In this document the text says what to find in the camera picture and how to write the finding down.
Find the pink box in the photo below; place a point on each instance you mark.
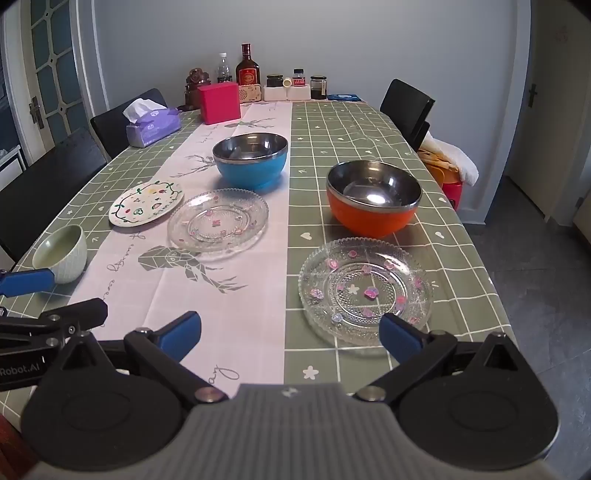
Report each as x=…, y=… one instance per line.
x=219, y=104

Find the brown figurine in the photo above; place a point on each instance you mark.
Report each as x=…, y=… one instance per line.
x=196, y=85

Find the blue packet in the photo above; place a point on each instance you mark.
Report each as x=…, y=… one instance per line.
x=344, y=97

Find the orange plastic stool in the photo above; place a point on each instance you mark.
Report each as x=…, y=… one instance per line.
x=438, y=170

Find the black chair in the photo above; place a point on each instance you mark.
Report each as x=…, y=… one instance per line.
x=111, y=129
x=406, y=108
x=46, y=180

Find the white towel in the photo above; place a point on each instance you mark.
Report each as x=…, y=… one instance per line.
x=457, y=159

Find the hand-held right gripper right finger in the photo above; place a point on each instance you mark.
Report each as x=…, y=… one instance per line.
x=399, y=334

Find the wooden radio box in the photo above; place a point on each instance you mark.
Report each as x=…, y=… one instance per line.
x=251, y=93

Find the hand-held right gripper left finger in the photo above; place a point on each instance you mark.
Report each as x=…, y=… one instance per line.
x=182, y=334

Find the pink printed table runner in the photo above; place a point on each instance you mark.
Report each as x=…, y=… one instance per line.
x=258, y=286

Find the blue steel-lined bowl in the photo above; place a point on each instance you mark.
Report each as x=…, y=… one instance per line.
x=249, y=173

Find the white painted flower plate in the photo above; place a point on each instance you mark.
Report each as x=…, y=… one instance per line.
x=143, y=205

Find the dark glass jar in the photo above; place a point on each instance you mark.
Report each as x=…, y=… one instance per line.
x=318, y=87

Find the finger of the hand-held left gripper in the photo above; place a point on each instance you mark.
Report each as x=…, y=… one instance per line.
x=27, y=281
x=78, y=316

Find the purple tissue pack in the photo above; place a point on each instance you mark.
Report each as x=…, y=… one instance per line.
x=152, y=127

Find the black lidded jar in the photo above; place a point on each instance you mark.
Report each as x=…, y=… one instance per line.
x=274, y=81

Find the clear water bottle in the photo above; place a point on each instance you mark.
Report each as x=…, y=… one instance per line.
x=224, y=69

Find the orange steel-lined bowl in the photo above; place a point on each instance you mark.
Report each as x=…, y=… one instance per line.
x=364, y=217

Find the clear glass flowered plate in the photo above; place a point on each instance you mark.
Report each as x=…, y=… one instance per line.
x=355, y=286
x=217, y=221

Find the light green ceramic cup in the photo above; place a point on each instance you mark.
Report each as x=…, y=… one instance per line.
x=64, y=258

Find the glass panel door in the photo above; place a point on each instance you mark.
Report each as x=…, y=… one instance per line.
x=51, y=69

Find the dark liquor bottle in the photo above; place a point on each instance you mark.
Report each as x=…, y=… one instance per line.
x=248, y=71

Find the white holder box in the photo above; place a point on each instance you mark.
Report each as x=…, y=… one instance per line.
x=277, y=93

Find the red label jar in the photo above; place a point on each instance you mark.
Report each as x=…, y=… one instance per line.
x=299, y=79

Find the white door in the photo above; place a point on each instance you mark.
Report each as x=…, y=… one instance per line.
x=554, y=115

